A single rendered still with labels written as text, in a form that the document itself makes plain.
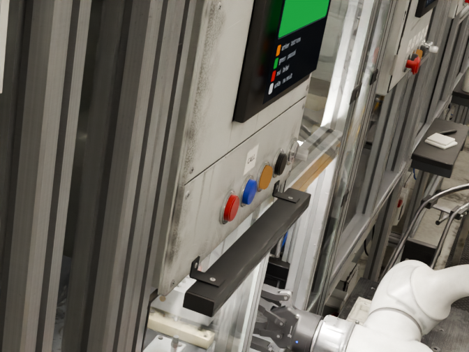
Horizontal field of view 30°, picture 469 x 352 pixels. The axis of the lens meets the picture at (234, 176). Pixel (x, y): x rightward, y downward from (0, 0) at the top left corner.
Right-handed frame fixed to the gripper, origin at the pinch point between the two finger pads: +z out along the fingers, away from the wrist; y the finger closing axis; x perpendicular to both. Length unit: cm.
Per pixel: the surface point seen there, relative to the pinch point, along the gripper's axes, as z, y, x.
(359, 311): -21.8, -14.9, -42.4
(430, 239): -21, -101, -306
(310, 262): -12.9, 4.4, -18.4
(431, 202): -25, -20, -138
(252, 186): -15, 41, 43
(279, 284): -6.3, -6.0, -25.3
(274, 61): -16, 58, 48
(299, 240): -9.7, 8.2, -18.4
